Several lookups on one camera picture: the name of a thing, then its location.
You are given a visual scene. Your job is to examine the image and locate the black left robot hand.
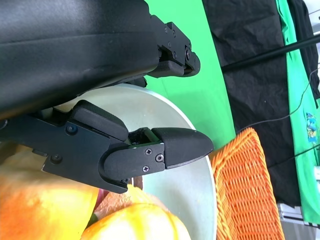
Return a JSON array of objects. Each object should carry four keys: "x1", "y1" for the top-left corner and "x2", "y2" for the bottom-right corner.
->
[{"x1": 0, "y1": 0, "x2": 215, "y2": 195}]

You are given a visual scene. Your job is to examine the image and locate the orange oval bread loaf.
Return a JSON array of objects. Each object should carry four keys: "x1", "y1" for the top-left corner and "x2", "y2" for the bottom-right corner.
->
[{"x1": 0, "y1": 142, "x2": 101, "y2": 240}]

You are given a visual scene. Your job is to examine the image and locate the pale green bowl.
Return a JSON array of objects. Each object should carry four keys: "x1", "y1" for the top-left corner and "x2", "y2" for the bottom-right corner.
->
[{"x1": 39, "y1": 83, "x2": 217, "y2": 240}]

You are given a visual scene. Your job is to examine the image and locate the orange striped ring bread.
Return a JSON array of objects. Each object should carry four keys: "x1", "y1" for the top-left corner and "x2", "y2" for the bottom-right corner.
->
[{"x1": 79, "y1": 186, "x2": 192, "y2": 240}]

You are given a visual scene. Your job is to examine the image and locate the magenta pink cake slice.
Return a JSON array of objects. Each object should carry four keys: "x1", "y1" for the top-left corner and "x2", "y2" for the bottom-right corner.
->
[{"x1": 95, "y1": 187, "x2": 109, "y2": 208}]

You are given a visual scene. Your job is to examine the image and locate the orange wicker basket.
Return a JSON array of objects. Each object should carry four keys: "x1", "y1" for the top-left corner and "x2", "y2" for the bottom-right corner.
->
[{"x1": 208, "y1": 127, "x2": 286, "y2": 240}]

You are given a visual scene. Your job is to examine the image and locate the black backdrop cloth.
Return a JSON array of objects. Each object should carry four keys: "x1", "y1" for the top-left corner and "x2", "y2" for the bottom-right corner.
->
[{"x1": 201, "y1": 0, "x2": 320, "y2": 208}]

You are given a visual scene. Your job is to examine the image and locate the black pole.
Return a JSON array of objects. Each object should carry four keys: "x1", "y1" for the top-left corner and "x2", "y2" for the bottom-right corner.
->
[{"x1": 221, "y1": 34, "x2": 320, "y2": 74}]

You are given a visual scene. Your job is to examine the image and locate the green backdrop cloth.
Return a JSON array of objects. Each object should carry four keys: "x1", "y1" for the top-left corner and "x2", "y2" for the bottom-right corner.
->
[{"x1": 274, "y1": 0, "x2": 320, "y2": 225}]

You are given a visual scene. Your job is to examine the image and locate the thin black hanging cable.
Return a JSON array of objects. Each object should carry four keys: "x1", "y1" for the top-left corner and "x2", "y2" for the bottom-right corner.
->
[{"x1": 236, "y1": 68, "x2": 320, "y2": 133}]

